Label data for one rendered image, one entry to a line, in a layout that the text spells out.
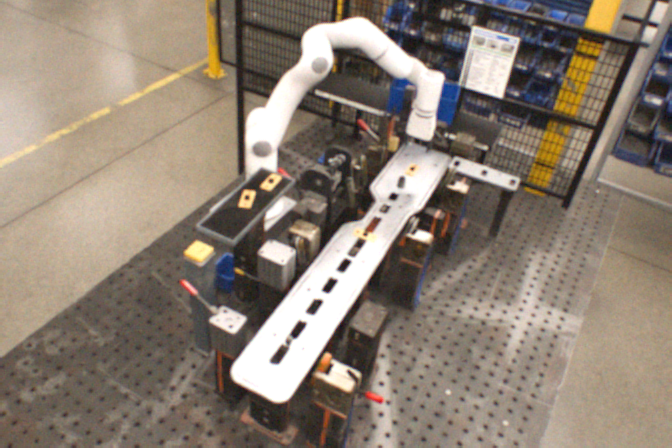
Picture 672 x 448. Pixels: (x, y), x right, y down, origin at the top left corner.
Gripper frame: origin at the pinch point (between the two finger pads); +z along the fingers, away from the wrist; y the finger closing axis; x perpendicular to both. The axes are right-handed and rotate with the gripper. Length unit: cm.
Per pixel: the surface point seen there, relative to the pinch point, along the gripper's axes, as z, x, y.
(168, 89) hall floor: 114, 132, -247
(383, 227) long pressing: 11.8, -39.5, 3.8
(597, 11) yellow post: -49, 58, 46
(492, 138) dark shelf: 9.2, 38.9, 23.2
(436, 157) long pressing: 12.1, 14.4, 5.7
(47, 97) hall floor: 114, 68, -315
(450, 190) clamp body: 9.0, -8.6, 18.7
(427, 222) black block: 17.1, -22.0, 15.5
